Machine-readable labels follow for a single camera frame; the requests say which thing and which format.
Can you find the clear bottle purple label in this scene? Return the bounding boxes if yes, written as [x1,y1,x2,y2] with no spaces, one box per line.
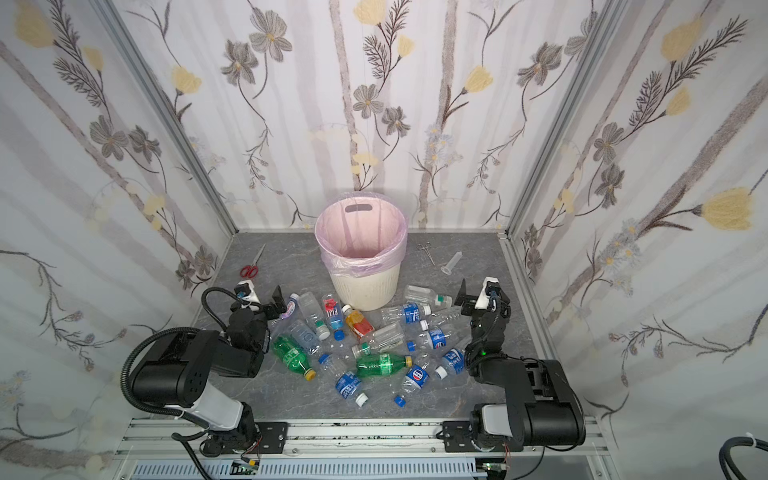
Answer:
[270,293,298,339]

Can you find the clear crushed bottle white cap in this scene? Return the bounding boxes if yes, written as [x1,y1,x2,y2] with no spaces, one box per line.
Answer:
[419,306,462,331]

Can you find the green bottle yellow cap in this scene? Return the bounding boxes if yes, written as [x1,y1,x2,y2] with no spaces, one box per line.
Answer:
[271,335,317,381]
[356,353,413,379]

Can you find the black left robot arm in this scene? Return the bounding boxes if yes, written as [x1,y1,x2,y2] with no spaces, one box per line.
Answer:
[119,281,287,457]

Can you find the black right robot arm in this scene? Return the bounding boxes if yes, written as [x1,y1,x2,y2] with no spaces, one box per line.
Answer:
[436,277,587,453]

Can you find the white ribbed waste bin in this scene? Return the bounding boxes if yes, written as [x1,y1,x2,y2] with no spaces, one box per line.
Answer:
[331,263,401,311]

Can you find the pink plastic bin liner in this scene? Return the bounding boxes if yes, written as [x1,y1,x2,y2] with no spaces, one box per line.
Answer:
[314,192,409,278]

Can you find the clear square bottle green band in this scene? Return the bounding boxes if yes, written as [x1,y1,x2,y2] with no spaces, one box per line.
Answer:
[298,291,331,341]

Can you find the clear bottle light blue label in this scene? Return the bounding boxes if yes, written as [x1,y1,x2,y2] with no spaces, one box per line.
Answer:
[288,319,321,356]

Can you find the clear bottle green label right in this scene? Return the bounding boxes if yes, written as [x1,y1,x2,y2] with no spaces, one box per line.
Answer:
[404,285,453,310]

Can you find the steel surgical forceps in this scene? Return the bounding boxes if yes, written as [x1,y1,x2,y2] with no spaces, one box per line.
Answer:
[419,242,437,266]

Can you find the clear square bottle centre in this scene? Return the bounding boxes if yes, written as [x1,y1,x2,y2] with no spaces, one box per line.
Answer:
[351,323,405,359]

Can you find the clear bottle blue round logo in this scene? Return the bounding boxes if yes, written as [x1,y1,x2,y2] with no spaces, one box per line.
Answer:
[393,365,430,408]

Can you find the orange drink bottle red label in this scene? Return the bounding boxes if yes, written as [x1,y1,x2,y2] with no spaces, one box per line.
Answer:
[342,305,375,339]

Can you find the clear bottle blue label front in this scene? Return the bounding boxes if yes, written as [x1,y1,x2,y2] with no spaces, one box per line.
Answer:
[318,353,369,407]

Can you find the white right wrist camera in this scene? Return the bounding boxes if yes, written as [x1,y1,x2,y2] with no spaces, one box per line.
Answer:
[475,277,502,312]

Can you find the red handled scissors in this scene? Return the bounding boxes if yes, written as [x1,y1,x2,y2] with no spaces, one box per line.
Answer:
[239,245,266,279]

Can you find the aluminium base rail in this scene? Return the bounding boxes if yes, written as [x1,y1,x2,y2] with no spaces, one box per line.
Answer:
[113,418,620,479]

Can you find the black cable far right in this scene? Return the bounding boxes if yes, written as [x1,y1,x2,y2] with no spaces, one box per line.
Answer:
[718,434,768,480]

